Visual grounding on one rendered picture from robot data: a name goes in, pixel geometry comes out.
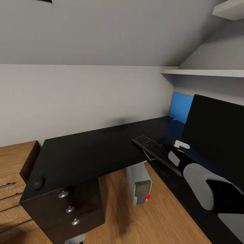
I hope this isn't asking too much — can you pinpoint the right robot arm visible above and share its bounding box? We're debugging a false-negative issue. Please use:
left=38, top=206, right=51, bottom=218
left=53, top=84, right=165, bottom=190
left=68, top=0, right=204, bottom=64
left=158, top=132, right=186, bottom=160
left=163, top=140, right=244, bottom=244

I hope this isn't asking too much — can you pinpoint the monitor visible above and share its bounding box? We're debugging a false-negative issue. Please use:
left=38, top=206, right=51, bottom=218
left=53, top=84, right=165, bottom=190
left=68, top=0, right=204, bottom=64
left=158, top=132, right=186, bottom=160
left=181, top=94, right=244, bottom=194

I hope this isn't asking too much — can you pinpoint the mouse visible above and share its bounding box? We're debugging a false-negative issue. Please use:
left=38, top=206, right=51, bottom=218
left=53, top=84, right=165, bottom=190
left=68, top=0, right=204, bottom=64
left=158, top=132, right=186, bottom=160
left=33, top=176, right=45, bottom=189

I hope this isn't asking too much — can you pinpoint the notebook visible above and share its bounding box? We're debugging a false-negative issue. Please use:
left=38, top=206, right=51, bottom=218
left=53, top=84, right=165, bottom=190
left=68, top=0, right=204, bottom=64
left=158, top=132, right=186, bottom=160
left=143, top=149, right=156, bottom=160

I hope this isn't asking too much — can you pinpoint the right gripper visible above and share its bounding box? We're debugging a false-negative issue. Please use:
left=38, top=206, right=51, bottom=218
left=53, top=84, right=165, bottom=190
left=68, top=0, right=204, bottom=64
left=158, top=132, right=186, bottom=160
left=163, top=144, right=176, bottom=152

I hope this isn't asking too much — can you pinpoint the keyboard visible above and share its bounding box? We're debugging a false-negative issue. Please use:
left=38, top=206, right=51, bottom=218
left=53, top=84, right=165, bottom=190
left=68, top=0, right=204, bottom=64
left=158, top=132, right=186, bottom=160
left=132, top=135, right=182, bottom=176

